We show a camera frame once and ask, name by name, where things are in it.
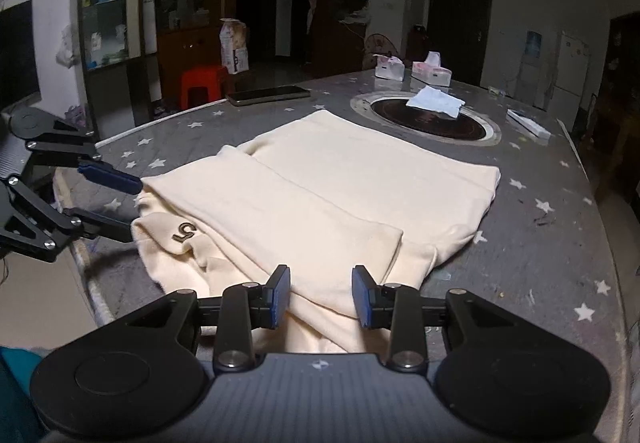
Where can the dark wooden arched wall cabinet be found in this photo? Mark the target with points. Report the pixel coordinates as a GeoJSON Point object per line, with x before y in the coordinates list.
{"type": "Point", "coordinates": [185, 48]}

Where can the teal cloth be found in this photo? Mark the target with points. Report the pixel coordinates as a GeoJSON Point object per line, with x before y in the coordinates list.
{"type": "Point", "coordinates": [17, 393]}

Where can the black smartphone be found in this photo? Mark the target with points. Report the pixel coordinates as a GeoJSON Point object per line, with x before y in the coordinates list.
{"type": "Point", "coordinates": [265, 94]}

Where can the black television screen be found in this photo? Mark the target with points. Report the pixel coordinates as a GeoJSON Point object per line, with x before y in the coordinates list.
{"type": "Point", "coordinates": [17, 58]}

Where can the dark wooden door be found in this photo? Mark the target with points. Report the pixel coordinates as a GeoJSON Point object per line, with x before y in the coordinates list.
{"type": "Point", "coordinates": [460, 13]}

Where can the white remote control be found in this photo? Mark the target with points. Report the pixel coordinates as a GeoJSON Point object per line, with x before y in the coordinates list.
{"type": "Point", "coordinates": [527, 123]}

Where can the round black table hob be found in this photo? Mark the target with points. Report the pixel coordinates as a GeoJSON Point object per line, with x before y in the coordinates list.
{"type": "Point", "coordinates": [425, 125]}

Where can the dark wooden shelf unit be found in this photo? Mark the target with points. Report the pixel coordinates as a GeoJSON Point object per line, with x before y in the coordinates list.
{"type": "Point", "coordinates": [625, 53]}

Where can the cream sweatshirt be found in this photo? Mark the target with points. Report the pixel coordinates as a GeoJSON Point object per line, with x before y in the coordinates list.
{"type": "Point", "coordinates": [325, 183]}

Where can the white refrigerator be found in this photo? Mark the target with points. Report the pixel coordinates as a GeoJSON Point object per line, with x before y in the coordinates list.
{"type": "Point", "coordinates": [570, 68]}

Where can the water dispenser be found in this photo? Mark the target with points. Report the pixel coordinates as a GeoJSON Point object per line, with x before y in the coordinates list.
{"type": "Point", "coordinates": [530, 73]}

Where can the white folded paper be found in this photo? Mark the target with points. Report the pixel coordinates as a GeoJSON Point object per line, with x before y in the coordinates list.
{"type": "Point", "coordinates": [435, 100]}

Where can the white printed paper bag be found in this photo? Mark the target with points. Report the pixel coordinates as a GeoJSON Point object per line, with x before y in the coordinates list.
{"type": "Point", "coordinates": [233, 48]}

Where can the white plastic bag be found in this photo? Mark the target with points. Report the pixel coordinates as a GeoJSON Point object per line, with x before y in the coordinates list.
{"type": "Point", "coordinates": [66, 48]}

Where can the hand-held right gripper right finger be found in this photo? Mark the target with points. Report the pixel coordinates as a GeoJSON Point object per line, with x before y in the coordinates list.
{"type": "Point", "coordinates": [361, 298]}

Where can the dark wooden chair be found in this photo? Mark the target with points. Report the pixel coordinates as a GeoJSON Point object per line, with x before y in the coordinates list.
{"type": "Point", "coordinates": [417, 45]}

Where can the pink tissue box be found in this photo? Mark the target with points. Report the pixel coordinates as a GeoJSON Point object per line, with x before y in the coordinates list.
{"type": "Point", "coordinates": [432, 73]}

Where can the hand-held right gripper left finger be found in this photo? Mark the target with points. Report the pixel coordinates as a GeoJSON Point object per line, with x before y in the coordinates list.
{"type": "Point", "coordinates": [280, 295]}

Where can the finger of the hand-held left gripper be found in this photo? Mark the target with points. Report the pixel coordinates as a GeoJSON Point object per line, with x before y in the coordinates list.
{"type": "Point", "coordinates": [110, 178]}
{"type": "Point", "coordinates": [100, 225]}

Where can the white pink tissue pack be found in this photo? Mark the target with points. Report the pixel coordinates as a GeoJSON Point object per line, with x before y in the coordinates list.
{"type": "Point", "coordinates": [389, 68]}

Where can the red plastic stool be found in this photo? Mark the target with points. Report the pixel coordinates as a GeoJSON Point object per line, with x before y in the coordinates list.
{"type": "Point", "coordinates": [202, 75]}

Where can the electric floor fan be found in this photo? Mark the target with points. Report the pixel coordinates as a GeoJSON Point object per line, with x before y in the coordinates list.
{"type": "Point", "coordinates": [377, 45]}

